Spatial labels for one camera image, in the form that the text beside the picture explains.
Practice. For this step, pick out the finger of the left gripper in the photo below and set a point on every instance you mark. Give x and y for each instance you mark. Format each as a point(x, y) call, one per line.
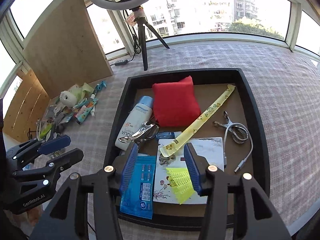
point(40, 147)
point(45, 176)

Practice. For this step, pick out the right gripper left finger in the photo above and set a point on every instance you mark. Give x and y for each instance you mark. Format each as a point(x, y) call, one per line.
point(65, 217)

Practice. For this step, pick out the blue wet wipe packet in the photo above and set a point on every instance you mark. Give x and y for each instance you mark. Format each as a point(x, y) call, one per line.
point(138, 198)

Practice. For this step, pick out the silver metal clip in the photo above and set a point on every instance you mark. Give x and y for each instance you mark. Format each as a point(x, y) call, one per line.
point(147, 131)
point(239, 133)

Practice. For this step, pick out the yellow plastic shuttlecock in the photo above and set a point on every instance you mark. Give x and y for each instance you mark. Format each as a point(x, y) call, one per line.
point(179, 179)

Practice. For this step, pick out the red cloth bean bag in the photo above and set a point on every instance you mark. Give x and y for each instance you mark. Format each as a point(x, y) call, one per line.
point(175, 104)

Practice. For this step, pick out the orange print hand cream tube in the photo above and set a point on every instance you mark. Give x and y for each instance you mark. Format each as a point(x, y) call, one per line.
point(85, 110)

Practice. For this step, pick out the white book with calligraphy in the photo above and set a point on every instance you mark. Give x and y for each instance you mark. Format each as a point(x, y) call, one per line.
point(197, 155)

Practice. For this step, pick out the green microfiber cloth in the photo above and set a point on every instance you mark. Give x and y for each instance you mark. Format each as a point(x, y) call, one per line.
point(80, 91)

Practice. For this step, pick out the green white lip balm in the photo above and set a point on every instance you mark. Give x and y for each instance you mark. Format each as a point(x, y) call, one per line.
point(93, 95)

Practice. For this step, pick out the yellow printed ribbon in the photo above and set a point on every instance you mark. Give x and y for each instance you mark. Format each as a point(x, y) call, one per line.
point(171, 148)

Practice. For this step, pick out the wooden board panel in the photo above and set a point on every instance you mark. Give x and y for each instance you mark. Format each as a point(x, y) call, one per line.
point(65, 50)

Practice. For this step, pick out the white sunscreen bottle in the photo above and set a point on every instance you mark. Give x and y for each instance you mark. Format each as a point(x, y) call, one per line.
point(140, 113)

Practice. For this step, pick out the black power strip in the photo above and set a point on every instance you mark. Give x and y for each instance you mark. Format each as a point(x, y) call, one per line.
point(121, 62)

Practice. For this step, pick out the pink plaid tablecloth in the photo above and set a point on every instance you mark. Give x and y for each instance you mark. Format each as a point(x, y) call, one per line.
point(285, 86)

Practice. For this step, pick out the black tripod stand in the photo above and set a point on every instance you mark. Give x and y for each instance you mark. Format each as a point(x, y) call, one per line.
point(142, 22)

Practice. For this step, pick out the white round camera gadget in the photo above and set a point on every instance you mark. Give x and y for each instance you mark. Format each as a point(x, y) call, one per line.
point(68, 99)

